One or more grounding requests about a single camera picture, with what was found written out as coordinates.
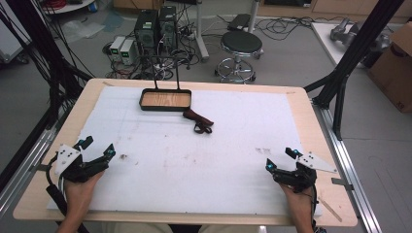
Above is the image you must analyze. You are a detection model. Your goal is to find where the flat black device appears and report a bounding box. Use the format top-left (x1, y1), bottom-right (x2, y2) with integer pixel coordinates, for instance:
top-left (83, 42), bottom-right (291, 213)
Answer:
top-left (226, 13), bottom-right (253, 33)

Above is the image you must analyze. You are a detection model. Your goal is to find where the aluminium rail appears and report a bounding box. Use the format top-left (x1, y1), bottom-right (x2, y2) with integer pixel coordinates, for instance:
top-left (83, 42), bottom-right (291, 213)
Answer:
top-left (0, 106), bottom-right (71, 213)
top-left (310, 96), bottom-right (384, 233)

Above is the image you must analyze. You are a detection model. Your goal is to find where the white power supply unit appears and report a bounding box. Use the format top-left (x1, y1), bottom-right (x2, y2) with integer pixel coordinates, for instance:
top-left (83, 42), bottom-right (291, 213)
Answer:
top-left (109, 35), bottom-right (126, 62)
top-left (119, 38), bottom-right (137, 66)

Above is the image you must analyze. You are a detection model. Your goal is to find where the person's right hand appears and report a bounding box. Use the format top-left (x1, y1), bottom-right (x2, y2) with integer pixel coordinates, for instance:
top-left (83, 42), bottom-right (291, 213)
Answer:
top-left (279, 183), bottom-right (314, 224)

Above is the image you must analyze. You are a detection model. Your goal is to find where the dark red strap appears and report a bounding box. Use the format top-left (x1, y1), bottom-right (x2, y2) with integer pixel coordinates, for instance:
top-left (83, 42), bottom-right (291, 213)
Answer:
top-left (182, 108), bottom-right (215, 135)

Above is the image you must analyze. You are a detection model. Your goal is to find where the brown cardboard box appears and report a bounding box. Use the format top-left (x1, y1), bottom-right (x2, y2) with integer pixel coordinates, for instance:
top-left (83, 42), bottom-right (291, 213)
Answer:
top-left (366, 21), bottom-right (412, 114)

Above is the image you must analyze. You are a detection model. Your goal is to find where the black computer tower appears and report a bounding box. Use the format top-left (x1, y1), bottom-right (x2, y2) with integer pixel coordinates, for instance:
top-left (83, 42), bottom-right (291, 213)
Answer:
top-left (133, 9), bottom-right (160, 56)
top-left (157, 5), bottom-right (179, 52)

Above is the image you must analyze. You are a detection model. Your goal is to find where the black metal frame with cables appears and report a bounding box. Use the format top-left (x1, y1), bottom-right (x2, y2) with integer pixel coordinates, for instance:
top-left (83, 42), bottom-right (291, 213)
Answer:
top-left (0, 0), bottom-right (95, 130)

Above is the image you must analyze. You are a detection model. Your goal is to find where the metal bracket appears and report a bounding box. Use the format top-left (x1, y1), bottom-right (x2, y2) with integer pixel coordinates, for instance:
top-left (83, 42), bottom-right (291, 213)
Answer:
top-left (330, 177), bottom-right (355, 191)

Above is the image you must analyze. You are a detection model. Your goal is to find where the grey table leg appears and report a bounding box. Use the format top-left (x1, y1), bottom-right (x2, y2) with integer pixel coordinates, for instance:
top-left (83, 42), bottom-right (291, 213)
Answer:
top-left (193, 0), bottom-right (211, 63)

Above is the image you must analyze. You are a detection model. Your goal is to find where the black tray with wooden bottom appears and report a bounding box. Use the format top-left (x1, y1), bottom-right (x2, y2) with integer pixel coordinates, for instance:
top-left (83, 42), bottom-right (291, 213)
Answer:
top-left (138, 54), bottom-right (192, 113)

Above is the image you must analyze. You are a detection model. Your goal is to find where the person's left hand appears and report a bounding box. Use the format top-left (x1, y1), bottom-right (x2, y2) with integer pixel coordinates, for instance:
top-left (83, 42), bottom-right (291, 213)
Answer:
top-left (63, 171), bottom-right (105, 216)

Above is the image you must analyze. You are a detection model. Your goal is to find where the tangle of floor cables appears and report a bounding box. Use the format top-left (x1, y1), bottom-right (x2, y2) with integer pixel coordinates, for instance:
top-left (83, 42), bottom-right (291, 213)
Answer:
top-left (254, 15), bottom-right (346, 42)

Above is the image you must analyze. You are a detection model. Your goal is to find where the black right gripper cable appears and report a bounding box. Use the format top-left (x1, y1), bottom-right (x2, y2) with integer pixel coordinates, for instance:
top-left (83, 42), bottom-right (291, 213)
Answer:
top-left (304, 183), bottom-right (327, 233)

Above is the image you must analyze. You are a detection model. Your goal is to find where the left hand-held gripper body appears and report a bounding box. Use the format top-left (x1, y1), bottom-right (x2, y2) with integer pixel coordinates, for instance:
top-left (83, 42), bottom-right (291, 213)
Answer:
top-left (53, 144), bottom-right (110, 184)

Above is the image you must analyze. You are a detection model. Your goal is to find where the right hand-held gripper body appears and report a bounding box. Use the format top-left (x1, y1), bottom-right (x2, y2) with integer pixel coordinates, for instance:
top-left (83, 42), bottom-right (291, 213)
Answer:
top-left (273, 150), bottom-right (338, 194)

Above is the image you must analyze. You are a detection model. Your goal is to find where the white foam mat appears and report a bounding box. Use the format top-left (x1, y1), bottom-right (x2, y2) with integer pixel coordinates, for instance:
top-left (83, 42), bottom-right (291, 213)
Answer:
top-left (47, 84), bottom-right (324, 217)

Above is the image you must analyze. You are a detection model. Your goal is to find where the black round stool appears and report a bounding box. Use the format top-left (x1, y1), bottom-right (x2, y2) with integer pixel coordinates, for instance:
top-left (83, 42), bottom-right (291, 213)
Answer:
top-left (214, 30), bottom-right (264, 84)

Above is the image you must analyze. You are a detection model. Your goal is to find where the black metal frame strut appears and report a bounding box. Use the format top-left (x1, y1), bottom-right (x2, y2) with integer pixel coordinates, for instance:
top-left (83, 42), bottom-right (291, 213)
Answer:
top-left (303, 0), bottom-right (406, 142)

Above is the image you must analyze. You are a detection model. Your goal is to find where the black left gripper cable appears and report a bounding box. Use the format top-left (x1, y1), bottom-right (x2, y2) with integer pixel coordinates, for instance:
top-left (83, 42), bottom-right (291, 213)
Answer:
top-left (45, 160), bottom-right (90, 233)

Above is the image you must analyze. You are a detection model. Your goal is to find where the thin wooden stick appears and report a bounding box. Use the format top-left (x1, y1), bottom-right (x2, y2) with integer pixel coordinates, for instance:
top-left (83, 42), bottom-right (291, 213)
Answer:
top-left (318, 196), bottom-right (343, 223)

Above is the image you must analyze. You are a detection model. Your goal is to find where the white platform board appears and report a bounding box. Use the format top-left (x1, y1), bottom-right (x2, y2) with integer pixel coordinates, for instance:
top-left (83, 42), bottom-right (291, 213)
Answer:
top-left (310, 21), bottom-right (370, 70)

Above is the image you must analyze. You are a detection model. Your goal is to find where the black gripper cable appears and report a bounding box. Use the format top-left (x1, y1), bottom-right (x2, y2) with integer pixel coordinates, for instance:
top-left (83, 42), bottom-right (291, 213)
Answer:
top-left (45, 160), bottom-right (90, 233)
top-left (304, 183), bottom-right (327, 233)

